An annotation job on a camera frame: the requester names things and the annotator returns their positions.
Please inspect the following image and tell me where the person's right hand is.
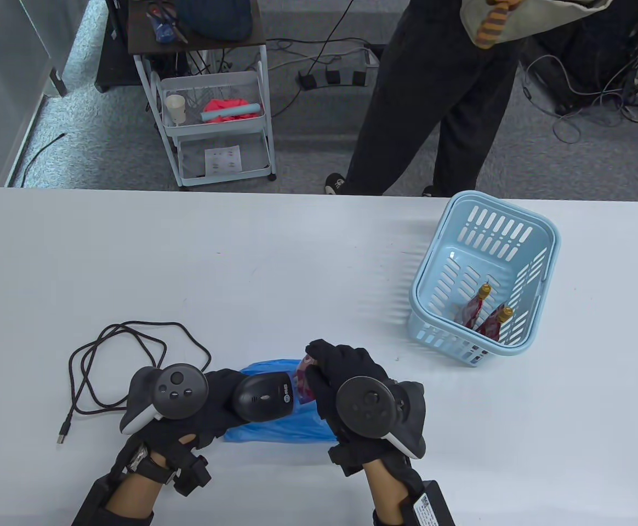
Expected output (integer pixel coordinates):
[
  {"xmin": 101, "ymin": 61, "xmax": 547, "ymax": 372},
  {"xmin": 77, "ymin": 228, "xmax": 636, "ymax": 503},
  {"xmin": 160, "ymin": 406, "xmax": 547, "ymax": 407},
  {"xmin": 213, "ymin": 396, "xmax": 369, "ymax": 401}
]
[{"xmin": 304, "ymin": 339, "xmax": 412, "ymax": 477}]

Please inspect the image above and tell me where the person's left hand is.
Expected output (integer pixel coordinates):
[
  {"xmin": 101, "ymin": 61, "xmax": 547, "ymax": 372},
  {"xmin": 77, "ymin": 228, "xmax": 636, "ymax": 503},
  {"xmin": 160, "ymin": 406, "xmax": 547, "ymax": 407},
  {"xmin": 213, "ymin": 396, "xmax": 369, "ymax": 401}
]
[{"xmin": 111, "ymin": 368, "xmax": 248, "ymax": 474}]

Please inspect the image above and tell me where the red ketchup package gold cap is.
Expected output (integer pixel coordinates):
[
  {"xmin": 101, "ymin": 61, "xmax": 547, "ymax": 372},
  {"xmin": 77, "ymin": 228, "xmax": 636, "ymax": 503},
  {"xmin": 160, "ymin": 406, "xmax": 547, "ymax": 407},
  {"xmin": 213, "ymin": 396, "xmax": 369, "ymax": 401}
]
[
  {"xmin": 462, "ymin": 283, "xmax": 492, "ymax": 328},
  {"xmin": 295, "ymin": 353, "xmax": 320, "ymax": 405},
  {"xmin": 478, "ymin": 306, "xmax": 514, "ymax": 341}
]

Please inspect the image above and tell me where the blue plastic bag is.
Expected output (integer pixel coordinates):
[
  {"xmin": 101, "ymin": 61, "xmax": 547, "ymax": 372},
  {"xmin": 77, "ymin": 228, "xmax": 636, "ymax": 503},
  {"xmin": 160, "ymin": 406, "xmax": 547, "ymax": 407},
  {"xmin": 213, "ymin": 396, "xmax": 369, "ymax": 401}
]
[{"xmin": 223, "ymin": 359, "xmax": 339, "ymax": 444}]

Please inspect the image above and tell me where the person's left forearm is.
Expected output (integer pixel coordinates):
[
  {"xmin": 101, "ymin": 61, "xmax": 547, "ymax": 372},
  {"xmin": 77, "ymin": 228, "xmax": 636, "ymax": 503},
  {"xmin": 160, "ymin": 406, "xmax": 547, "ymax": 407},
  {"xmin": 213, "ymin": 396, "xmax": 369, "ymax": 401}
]
[{"xmin": 72, "ymin": 455, "xmax": 177, "ymax": 526}]

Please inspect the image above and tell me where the grey white left hand controller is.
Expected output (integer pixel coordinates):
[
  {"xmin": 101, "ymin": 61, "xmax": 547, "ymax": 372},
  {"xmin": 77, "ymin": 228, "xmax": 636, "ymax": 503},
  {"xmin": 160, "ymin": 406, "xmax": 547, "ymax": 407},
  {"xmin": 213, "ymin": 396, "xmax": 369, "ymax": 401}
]
[{"xmin": 120, "ymin": 363, "xmax": 209, "ymax": 436}]

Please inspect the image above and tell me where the light blue plastic basket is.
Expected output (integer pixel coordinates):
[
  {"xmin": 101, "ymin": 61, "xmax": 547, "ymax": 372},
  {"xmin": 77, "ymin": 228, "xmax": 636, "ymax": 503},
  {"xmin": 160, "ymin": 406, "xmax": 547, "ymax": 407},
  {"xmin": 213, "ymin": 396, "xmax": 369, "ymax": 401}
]
[{"xmin": 408, "ymin": 191, "xmax": 561, "ymax": 367}]

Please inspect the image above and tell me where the printed paper sheet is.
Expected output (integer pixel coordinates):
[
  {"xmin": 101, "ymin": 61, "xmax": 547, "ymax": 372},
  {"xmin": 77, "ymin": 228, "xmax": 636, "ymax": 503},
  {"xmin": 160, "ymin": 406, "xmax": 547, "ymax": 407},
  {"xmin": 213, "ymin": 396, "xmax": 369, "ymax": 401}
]
[{"xmin": 205, "ymin": 146, "xmax": 242, "ymax": 176}]

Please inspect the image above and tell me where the white rolling cart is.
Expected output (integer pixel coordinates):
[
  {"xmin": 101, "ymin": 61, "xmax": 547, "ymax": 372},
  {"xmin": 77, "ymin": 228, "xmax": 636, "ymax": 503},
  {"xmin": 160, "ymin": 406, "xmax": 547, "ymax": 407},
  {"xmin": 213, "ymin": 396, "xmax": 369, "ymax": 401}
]
[{"xmin": 133, "ymin": 41, "xmax": 277, "ymax": 191}]

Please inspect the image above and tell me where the teal roll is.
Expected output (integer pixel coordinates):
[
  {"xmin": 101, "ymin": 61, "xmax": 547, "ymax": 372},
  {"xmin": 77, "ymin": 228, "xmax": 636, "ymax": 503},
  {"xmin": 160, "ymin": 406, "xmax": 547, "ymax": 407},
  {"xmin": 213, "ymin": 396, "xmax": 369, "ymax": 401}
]
[{"xmin": 199, "ymin": 101, "xmax": 260, "ymax": 122}]

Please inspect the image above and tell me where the red cloth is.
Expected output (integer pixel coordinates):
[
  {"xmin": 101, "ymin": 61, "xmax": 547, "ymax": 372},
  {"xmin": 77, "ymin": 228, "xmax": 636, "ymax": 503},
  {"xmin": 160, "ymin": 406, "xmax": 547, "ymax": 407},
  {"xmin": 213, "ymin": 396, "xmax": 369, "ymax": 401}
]
[{"xmin": 203, "ymin": 96, "xmax": 261, "ymax": 122}]

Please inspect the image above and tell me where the white paper cup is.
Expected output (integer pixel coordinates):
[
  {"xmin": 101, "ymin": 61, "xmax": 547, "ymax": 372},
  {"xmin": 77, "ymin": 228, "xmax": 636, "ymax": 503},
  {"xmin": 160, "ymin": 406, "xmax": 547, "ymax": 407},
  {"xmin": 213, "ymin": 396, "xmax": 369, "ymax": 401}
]
[{"xmin": 164, "ymin": 94, "xmax": 186, "ymax": 125}]

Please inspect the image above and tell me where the black cabinet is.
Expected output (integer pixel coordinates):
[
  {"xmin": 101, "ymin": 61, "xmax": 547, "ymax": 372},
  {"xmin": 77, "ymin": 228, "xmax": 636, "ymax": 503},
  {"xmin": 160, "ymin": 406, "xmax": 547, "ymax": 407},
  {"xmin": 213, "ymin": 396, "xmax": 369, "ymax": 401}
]
[{"xmin": 95, "ymin": 0, "xmax": 144, "ymax": 93}]

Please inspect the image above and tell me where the dark blue bag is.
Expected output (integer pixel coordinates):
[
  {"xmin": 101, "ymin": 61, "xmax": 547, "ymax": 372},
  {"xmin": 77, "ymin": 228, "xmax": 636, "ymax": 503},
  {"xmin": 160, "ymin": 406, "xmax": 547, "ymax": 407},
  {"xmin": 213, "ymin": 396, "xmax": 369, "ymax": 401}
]
[{"xmin": 175, "ymin": 0, "xmax": 254, "ymax": 42}]

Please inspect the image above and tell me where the blue packet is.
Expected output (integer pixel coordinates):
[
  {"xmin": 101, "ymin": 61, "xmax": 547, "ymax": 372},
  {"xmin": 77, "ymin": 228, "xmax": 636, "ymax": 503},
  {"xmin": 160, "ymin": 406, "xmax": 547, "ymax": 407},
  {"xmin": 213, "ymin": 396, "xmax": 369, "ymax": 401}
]
[{"xmin": 144, "ymin": 3, "xmax": 188, "ymax": 43}]

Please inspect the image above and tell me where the black computer case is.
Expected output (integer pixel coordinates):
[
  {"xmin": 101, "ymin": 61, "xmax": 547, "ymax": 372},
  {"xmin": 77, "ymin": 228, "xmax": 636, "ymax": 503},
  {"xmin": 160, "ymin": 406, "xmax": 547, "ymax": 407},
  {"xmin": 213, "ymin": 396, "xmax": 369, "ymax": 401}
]
[{"xmin": 519, "ymin": 0, "xmax": 638, "ymax": 116}]

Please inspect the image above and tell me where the cream cloth bag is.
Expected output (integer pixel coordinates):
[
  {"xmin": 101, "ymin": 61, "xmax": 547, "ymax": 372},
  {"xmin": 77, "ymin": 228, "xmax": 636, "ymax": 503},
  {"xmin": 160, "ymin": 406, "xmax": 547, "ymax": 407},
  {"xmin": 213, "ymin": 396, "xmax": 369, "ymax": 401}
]
[{"xmin": 459, "ymin": 0, "xmax": 613, "ymax": 50}]

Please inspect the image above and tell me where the black wrist strap module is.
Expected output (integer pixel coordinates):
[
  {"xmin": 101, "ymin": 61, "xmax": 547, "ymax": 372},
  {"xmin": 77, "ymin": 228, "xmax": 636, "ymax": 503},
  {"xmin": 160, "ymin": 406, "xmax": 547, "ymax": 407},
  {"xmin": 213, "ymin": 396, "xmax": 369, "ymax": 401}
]
[{"xmin": 174, "ymin": 455, "xmax": 212, "ymax": 496}]

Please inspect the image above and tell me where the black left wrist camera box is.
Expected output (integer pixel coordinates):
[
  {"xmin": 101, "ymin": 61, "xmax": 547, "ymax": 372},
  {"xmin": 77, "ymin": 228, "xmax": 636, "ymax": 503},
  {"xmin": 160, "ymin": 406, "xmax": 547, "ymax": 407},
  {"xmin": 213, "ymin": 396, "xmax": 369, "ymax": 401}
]
[{"xmin": 72, "ymin": 476, "xmax": 123, "ymax": 526}]

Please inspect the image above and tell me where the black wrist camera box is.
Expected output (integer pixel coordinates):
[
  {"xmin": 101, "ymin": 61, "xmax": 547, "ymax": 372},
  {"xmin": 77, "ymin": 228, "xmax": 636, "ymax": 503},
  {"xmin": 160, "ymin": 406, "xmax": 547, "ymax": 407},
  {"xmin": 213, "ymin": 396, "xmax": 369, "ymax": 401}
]
[
  {"xmin": 72, "ymin": 476, "xmax": 123, "ymax": 526},
  {"xmin": 401, "ymin": 481, "xmax": 455, "ymax": 526}
]

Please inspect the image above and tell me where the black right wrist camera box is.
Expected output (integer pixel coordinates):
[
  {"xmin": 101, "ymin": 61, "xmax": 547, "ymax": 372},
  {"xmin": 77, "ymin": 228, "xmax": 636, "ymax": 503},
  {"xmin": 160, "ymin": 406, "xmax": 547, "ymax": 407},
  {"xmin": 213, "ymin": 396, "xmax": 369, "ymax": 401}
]
[{"xmin": 401, "ymin": 481, "xmax": 455, "ymax": 526}]

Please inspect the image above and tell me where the black floor cable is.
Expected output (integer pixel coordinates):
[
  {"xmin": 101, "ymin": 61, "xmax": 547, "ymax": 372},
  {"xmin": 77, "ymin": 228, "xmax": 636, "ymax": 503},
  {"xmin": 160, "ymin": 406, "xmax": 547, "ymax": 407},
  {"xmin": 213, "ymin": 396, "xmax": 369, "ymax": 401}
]
[{"xmin": 21, "ymin": 133, "xmax": 66, "ymax": 184}]

